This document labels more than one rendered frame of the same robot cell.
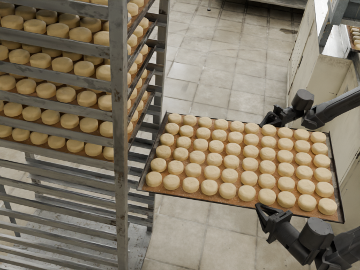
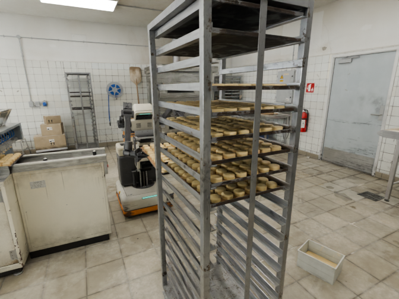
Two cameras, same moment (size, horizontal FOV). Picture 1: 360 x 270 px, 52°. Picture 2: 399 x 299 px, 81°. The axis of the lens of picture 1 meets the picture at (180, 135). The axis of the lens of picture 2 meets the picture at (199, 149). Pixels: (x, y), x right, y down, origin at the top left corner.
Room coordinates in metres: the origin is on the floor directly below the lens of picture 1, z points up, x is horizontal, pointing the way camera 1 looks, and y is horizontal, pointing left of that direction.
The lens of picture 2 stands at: (1.68, 1.37, 1.50)
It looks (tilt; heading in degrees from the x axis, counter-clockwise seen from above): 15 degrees down; 237
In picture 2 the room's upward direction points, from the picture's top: straight up
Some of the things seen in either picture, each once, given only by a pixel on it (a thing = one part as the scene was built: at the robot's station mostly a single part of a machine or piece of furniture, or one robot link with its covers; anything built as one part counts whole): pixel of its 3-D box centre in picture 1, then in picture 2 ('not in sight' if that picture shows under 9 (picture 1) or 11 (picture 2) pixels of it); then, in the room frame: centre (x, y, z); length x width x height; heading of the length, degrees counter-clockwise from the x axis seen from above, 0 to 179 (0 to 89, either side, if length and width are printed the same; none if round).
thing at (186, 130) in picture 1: (186, 131); not in sight; (1.00, -0.02, 0.97); 0.05 x 0.05 x 0.02
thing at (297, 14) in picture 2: not in sight; (218, 26); (0.96, 0.44, 1.77); 0.60 x 0.40 x 0.02; 83
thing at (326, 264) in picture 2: not in sight; (319, 260); (-0.07, 0.54, 0.08); 0.30 x 0.22 x 0.16; 99
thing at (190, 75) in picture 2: not in sight; (180, 106); (-1.39, -4.18, 1.00); 1.56 x 1.20 x 2.01; 173
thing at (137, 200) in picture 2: not in sight; (143, 192); (0.74, -1.39, 0.16); 0.67 x 0.64 x 0.25; 83
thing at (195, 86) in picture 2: not in sight; (179, 86); (1.15, 0.40, 1.50); 0.64 x 0.03 x 0.03; 83
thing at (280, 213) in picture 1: (267, 217); not in sight; (0.66, -0.27, 0.98); 0.09 x 0.07 x 0.07; 38
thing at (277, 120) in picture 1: (268, 125); (143, 156); (1.09, -0.32, 0.98); 0.09 x 0.07 x 0.07; 128
